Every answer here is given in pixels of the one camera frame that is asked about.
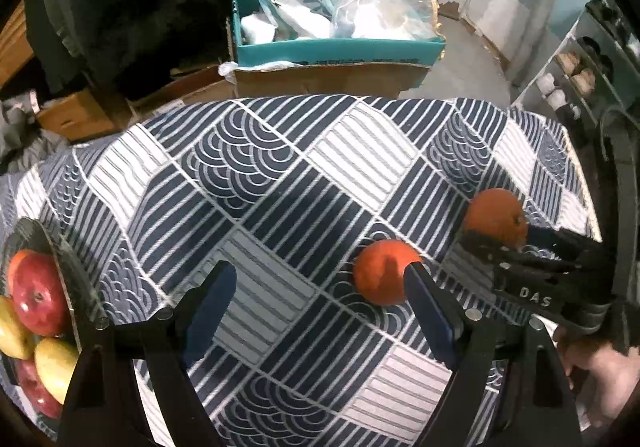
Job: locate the bright red apple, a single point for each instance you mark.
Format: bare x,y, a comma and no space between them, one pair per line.
37,292

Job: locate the wooden box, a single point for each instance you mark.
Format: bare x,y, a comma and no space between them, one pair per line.
75,114

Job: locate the teal box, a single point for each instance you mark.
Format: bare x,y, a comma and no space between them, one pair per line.
325,52

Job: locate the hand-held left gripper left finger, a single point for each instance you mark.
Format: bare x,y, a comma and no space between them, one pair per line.
210,312

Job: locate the yellow apple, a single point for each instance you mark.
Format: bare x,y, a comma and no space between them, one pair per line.
55,367
12,332

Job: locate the white shoe rack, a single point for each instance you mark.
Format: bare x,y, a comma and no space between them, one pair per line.
570,43

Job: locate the large flat cardboard box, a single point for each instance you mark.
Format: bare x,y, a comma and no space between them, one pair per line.
325,79

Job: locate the white shoe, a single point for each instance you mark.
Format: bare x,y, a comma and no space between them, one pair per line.
545,83
557,99

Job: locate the small white bag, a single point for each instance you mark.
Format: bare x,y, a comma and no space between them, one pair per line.
257,27

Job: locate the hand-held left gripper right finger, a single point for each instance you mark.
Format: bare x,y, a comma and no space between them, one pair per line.
430,317

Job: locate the louvred wooden cabinet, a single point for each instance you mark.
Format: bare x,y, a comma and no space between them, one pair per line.
12,47

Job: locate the clear plastic bag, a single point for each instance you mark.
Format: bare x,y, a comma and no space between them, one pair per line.
385,14

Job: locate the blue white patterned tablecloth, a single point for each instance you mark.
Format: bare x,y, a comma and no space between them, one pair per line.
260,177

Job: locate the brown shoe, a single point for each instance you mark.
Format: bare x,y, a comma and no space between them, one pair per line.
567,61
582,78

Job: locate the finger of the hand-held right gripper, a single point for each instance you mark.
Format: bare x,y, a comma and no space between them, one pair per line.
492,254
565,243

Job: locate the person's right hand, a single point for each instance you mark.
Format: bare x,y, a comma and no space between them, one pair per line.
597,372

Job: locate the green glass plate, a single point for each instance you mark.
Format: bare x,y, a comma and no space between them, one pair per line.
50,247

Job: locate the black hanging clothing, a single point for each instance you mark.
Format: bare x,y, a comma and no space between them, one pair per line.
140,2

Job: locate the orange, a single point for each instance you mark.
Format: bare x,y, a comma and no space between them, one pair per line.
495,219
387,277

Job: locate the grey crumpled cloth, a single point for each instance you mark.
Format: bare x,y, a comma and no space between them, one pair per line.
15,132

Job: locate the dark red apple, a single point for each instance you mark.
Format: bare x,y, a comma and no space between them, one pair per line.
35,387

